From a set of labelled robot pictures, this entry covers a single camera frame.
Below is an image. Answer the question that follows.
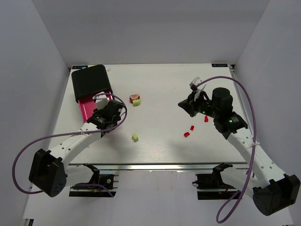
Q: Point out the pink top drawer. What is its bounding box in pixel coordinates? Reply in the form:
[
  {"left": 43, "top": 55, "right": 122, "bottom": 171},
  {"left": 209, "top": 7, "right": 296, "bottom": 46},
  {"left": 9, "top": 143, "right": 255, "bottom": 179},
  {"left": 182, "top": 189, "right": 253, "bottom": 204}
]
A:
[{"left": 78, "top": 90, "right": 114, "bottom": 123}]

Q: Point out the red flower printed lego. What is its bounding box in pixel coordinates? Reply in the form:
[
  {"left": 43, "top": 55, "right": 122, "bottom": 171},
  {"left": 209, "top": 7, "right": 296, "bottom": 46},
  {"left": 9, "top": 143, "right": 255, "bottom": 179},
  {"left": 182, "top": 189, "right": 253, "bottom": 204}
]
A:
[{"left": 129, "top": 94, "right": 140, "bottom": 103}]

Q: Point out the light green curved lego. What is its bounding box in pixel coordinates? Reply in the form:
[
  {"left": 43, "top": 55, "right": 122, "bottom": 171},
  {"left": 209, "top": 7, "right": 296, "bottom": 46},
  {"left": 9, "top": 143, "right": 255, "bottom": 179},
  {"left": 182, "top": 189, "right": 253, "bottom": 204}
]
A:
[{"left": 132, "top": 99, "right": 141, "bottom": 106}]

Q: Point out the light green small lego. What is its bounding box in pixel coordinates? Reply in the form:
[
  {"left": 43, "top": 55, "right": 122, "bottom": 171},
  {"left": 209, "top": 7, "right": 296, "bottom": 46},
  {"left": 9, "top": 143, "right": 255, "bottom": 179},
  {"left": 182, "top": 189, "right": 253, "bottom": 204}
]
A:
[{"left": 132, "top": 133, "right": 139, "bottom": 142}]

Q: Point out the black drawer cabinet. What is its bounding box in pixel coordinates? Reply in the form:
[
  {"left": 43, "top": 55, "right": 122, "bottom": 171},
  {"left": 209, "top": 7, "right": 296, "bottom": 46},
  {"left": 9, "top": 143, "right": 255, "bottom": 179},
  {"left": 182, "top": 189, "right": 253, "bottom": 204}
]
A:
[{"left": 71, "top": 65, "right": 112, "bottom": 103}]

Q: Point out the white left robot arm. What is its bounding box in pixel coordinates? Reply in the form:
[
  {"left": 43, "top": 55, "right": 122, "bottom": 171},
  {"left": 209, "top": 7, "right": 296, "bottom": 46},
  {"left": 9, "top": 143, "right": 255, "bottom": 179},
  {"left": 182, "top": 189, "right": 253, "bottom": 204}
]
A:
[{"left": 29, "top": 100, "right": 125, "bottom": 197}]

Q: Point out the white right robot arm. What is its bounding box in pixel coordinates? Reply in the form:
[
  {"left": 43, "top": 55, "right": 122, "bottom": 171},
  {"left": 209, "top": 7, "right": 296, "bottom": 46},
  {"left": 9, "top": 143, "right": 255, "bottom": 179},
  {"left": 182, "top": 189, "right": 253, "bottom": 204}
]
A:
[{"left": 178, "top": 88, "right": 301, "bottom": 216}]

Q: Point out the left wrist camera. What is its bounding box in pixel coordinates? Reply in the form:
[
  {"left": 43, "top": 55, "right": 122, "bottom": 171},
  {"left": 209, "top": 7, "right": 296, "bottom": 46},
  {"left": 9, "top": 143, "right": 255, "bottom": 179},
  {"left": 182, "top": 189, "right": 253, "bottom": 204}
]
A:
[{"left": 93, "top": 95, "right": 109, "bottom": 110}]

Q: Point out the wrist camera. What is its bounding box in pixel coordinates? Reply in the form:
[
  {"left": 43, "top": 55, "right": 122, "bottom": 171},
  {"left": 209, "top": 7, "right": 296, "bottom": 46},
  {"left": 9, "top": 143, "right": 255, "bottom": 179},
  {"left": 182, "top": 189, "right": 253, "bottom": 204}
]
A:
[
  {"left": 93, "top": 95, "right": 109, "bottom": 110},
  {"left": 190, "top": 77, "right": 206, "bottom": 102}
]

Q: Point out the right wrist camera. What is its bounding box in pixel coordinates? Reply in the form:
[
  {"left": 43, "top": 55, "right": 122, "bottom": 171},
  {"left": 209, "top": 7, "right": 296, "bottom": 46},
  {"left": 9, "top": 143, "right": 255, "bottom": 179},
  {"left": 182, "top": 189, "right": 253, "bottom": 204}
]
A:
[{"left": 190, "top": 77, "right": 206, "bottom": 102}]

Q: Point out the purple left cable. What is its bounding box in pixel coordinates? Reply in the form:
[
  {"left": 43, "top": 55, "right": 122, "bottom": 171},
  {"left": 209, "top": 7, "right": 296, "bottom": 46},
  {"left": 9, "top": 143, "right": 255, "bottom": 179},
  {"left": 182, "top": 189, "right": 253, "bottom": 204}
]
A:
[{"left": 12, "top": 93, "right": 128, "bottom": 195}]

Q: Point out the purple cable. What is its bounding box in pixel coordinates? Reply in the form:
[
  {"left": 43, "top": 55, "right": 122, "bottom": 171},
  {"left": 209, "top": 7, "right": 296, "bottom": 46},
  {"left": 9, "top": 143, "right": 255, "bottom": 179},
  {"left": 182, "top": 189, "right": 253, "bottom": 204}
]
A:
[
  {"left": 12, "top": 93, "right": 128, "bottom": 195},
  {"left": 198, "top": 75, "right": 257, "bottom": 223}
]

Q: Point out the aluminium table rail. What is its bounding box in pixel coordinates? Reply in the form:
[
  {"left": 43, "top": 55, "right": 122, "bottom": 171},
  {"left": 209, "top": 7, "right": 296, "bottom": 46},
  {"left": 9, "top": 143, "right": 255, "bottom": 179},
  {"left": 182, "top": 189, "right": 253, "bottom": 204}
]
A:
[{"left": 70, "top": 162, "right": 252, "bottom": 172}]

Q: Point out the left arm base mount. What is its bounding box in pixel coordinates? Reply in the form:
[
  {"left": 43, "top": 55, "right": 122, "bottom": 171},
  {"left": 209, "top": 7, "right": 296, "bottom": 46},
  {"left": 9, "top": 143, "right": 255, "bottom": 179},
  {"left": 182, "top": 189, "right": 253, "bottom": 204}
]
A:
[{"left": 66, "top": 164, "right": 119, "bottom": 198}]

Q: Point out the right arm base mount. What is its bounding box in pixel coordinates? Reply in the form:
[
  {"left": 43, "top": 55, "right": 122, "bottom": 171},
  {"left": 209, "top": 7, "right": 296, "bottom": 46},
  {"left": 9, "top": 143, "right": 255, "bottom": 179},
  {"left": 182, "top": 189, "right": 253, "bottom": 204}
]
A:
[{"left": 192, "top": 163, "right": 238, "bottom": 200}]

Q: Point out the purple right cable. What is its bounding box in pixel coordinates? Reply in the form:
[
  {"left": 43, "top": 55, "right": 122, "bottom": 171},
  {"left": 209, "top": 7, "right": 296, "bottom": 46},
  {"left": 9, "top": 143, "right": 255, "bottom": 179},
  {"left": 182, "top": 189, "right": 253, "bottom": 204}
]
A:
[{"left": 198, "top": 75, "right": 257, "bottom": 223}]

